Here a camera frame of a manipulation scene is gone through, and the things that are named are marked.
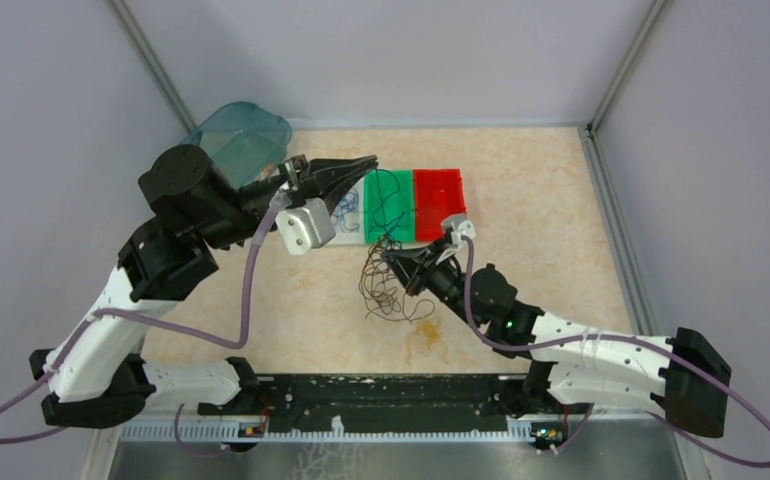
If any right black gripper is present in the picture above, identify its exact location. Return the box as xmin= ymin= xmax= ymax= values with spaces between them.
xmin=383 ymin=236 xmax=482 ymax=329

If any brown wire bundle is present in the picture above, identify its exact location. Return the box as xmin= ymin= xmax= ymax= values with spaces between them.
xmin=357 ymin=241 xmax=438 ymax=325

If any yellow wire bundle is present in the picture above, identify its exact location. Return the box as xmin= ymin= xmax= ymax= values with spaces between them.
xmin=404 ymin=316 xmax=446 ymax=366

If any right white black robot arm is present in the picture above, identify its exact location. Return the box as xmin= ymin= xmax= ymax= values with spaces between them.
xmin=381 ymin=240 xmax=732 ymax=438

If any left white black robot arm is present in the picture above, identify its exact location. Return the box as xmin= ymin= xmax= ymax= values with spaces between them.
xmin=30 ymin=144 xmax=378 ymax=429

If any white plastic bin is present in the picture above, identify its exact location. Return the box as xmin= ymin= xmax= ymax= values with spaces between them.
xmin=327 ymin=179 xmax=365 ymax=247

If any green plastic bin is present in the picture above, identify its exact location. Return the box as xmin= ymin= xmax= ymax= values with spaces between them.
xmin=364 ymin=169 xmax=415 ymax=244

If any red plastic bin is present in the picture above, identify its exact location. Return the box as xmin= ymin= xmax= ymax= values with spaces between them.
xmin=412 ymin=169 xmax=467 ymax=243

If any teal translucent plastic tub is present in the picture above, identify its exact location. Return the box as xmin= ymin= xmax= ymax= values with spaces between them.
xmin=182 ymin=101 xmax=292 ymax=188

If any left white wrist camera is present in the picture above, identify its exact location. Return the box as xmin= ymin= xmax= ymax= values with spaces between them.
xmin=275 ymin=198 xmax=336 ymax=256

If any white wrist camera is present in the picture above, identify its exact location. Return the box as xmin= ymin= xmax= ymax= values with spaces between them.
xmin=275 ymin=198 xmax=336 ymax=256
xmin=441 ymin=213 xmax=476 ymax=260

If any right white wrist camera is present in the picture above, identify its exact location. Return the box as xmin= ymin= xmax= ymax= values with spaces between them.
xmin=441 ymin=213 xmax=476 ymax=260

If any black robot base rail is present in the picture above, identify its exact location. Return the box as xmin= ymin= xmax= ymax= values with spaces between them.
xmin=197 ymin=354 xmax=590 ymax=437

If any white slotted cable duct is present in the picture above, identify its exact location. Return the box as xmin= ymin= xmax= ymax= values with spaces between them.
xmin=120 ymin=420 xmax=563 ymax=444

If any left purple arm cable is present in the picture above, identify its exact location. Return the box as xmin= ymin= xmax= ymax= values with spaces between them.
xmin=0 ymin=192 xmax=290 ymax=445

